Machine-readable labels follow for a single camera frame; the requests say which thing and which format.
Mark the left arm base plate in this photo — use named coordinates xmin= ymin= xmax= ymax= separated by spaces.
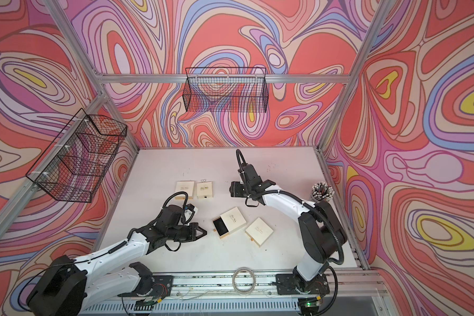
xmin=118 ymin=275 xmax=174 ymax=299

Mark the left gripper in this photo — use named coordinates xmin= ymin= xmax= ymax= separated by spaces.
xmin=166 ymin=223 xmax=209 ymax=243

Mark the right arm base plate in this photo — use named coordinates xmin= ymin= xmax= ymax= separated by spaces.
xmin=273 ymin=274 xmax=330 ymax=297

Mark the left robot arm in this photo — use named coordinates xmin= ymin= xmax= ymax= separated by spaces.
xmin=26 ymin=191 xmax=207 ymax=315

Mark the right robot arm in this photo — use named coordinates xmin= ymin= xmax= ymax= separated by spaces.
xmin=229 ymin=149 xmax=348 ymax=292

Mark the cup of pencils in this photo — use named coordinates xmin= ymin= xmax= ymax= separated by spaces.
xmin=311 ymin=182 xmax=334 ymax=202

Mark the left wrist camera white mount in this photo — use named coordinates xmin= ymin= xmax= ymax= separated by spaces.
xmin=184 ymin=204 xmax=198 ymax=224

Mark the small cream jewelry box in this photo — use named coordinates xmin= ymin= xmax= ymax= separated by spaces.
xmin=196 ymin=181 xmax=213 ymax=200

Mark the black wire basket back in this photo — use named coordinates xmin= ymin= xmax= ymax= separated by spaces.
xmin=182 ymin=67 xmax=269 ymax=114

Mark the black wire basket left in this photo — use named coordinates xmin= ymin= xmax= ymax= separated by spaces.
xmin=26 ymin=109 xmax=128 ymax=204

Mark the cream jewelry box front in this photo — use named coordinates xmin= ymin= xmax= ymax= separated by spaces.
xmin=245 ymin=217 xmax=274 ymax=247

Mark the black wire basket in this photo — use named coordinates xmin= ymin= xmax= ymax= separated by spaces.
xmin=182 ymin=67 xmax=269 ymax=114
xmin=26 ymin=109 xmax=128 ymax=204

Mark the coiled clear cable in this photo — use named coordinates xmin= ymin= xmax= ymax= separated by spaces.
xmin=232 ymin=267 xmax=258 ymax=296

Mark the cream drawer jewelry box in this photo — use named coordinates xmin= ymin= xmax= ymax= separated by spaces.
xmin=175 ymin=180 xmax=196 ymax=200

